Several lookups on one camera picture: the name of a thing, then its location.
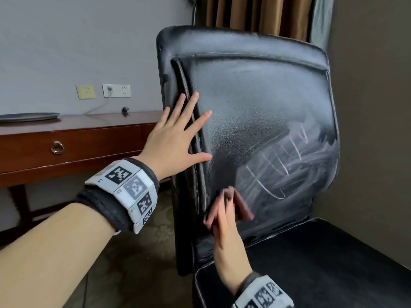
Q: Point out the person's left hand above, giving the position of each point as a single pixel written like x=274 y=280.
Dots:
x=170 y=147

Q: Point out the person's right hand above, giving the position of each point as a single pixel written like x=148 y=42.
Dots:
x=231 y=253

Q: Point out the brown cleaning cloth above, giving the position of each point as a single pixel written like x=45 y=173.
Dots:
x=240 y=205

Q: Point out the black leather chair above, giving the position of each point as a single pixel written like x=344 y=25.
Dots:
x=257 y=109

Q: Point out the round grey metal tray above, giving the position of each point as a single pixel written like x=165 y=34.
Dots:
x=29 y=117

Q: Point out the person's left forearm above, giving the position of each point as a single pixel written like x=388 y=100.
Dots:
x=48 y=259

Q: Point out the black wristband with marker tags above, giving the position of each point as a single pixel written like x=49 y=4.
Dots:
x=263 y=295
x=106 y=205

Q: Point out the black power plug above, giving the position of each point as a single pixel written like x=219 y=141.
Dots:
x=125 y=110

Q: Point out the red wooden table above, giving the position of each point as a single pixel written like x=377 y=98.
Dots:
x=80 y=137

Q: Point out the grey curtain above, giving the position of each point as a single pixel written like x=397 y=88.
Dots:
x=322 y=19

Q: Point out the white wall power socket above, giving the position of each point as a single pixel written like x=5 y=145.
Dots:
x=123 y=90

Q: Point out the beige wall plate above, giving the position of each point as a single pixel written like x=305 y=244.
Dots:
x=85 y=92

